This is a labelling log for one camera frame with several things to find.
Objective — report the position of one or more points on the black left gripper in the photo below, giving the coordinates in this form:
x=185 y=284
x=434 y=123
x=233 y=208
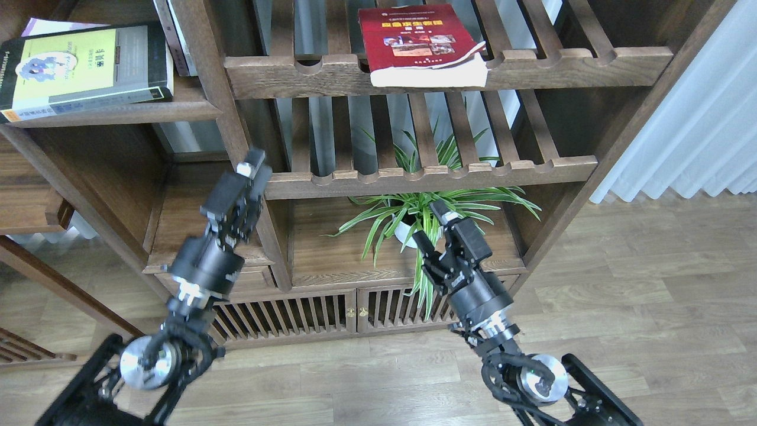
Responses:
x=206 y=267

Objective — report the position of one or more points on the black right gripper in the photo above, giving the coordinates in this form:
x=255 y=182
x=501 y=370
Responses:
x=478 y=298

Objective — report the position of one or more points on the red cover book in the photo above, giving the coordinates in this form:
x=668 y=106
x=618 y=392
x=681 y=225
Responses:
x=422 y=46

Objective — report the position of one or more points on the green and black book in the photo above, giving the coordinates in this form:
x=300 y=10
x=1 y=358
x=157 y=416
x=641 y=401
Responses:
x=60 y=73

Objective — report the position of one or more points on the pale lilac white book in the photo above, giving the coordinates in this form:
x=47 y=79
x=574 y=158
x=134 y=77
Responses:
x=37 y=26

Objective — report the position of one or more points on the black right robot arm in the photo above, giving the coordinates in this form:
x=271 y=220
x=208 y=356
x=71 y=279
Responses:
x=539 y=388

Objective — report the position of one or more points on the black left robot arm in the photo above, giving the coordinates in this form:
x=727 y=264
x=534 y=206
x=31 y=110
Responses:
x=170 y=359

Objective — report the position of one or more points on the green spider plant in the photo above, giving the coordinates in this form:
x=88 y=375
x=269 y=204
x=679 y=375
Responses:
x=465 y=202

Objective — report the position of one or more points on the white plant pot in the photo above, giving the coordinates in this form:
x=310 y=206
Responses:
x=403 y=231

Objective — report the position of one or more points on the dark wooden bookshelf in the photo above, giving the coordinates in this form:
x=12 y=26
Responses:
x=568 y=89

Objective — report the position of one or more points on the white blue upright book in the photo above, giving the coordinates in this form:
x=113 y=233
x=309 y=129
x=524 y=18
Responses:
x=191 y=67

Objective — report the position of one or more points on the wooden side furniture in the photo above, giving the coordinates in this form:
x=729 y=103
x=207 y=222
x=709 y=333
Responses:
x=41 y=308

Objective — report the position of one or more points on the grey upright book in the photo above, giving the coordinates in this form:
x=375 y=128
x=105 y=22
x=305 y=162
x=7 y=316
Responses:
x=170 y=31

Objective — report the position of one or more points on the white sheer curtain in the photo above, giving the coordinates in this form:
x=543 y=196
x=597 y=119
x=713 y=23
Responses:
x=702 y=138

